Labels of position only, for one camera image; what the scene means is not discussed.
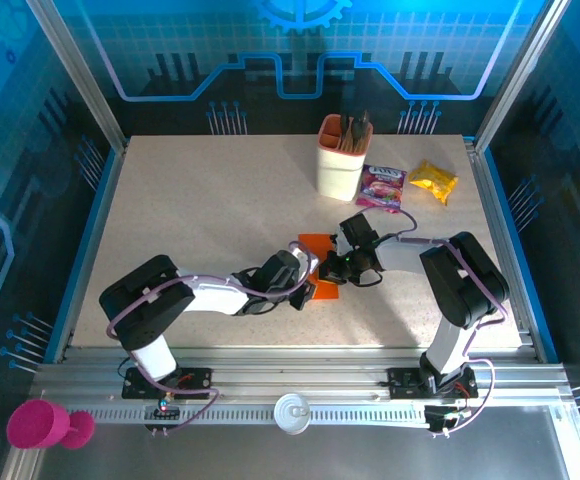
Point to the orange square paper sheet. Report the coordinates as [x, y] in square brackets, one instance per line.
[315, 245]

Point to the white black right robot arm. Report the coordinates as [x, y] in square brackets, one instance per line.
[460, 280]

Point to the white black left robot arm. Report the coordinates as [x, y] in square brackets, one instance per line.
[210, 297]

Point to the purple candy bag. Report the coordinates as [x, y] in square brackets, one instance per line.
[380, 187]

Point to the white utensil holder orange rim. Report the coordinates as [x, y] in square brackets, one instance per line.
[337, 175]

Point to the yellow snack bag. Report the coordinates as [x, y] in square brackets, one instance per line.
[432, 180]

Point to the brown wooden utensil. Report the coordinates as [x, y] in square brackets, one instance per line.
[355, 137]

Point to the small black controller board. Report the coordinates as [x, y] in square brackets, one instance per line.
[442, 417]
[162, 412]

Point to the pink plastic goblet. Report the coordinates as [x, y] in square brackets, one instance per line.
[35, 425]

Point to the long aluminium frame rail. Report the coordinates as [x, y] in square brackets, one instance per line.
[295, 372]

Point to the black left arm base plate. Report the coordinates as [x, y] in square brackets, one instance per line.
[200, 382]

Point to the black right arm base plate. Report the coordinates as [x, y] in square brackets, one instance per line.
[402, 382]

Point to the aluminium side rail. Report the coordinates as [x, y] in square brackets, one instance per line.
[497, 240]
[92, 245]

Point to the aluminium frame post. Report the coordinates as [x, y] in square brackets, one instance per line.
[522, 75]
[75, 75]

